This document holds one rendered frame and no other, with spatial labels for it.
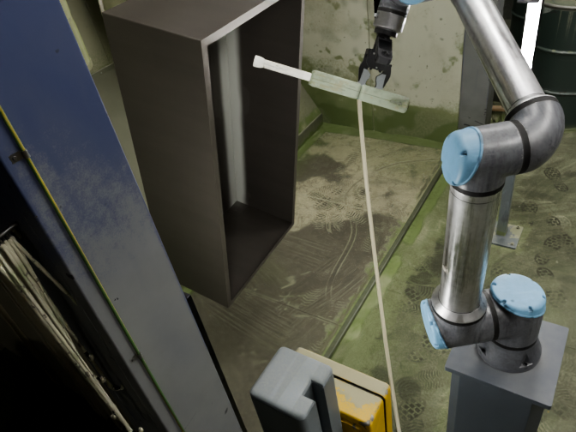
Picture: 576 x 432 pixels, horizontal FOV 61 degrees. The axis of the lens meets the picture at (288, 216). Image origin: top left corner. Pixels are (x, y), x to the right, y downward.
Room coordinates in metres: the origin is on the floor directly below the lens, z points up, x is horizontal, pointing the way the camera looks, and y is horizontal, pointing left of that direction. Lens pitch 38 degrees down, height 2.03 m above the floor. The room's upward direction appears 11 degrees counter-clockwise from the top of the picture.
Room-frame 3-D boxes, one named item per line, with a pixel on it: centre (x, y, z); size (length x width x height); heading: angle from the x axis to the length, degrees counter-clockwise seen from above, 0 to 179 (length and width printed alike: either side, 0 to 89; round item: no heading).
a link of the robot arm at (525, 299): (0.89, -0.60, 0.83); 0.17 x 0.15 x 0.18; 88
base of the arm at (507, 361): (0.89, -0.61, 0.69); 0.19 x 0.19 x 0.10
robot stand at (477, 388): (0.89, -0.61, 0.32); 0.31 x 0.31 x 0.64; 51
